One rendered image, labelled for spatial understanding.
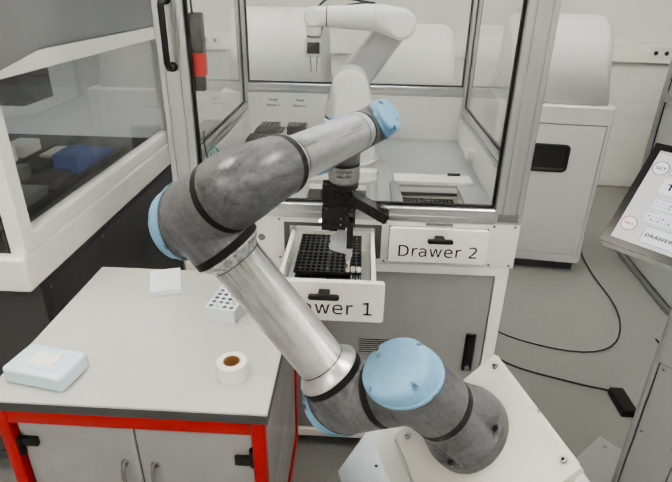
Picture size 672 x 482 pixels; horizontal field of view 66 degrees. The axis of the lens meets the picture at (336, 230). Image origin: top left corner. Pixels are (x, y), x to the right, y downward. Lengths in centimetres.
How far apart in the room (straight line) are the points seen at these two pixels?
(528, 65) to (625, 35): 343
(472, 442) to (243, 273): 46
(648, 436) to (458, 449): 106
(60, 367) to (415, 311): 102
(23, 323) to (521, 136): 154
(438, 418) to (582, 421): 161
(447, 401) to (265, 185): 43
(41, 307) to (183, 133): 66
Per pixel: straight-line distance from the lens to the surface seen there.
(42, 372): 133
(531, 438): 95
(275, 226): 158
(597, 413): 251
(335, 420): 94
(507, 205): 158
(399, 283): 167
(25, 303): 179
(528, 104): 151
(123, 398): 127
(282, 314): 84
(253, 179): 72
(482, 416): 94
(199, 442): 131
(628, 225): 158
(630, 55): 488
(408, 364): 84
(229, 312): 141
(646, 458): 197
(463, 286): 170
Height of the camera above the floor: 158
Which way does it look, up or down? 25 degrees down
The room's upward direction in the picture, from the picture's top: 1 degrees clockwise
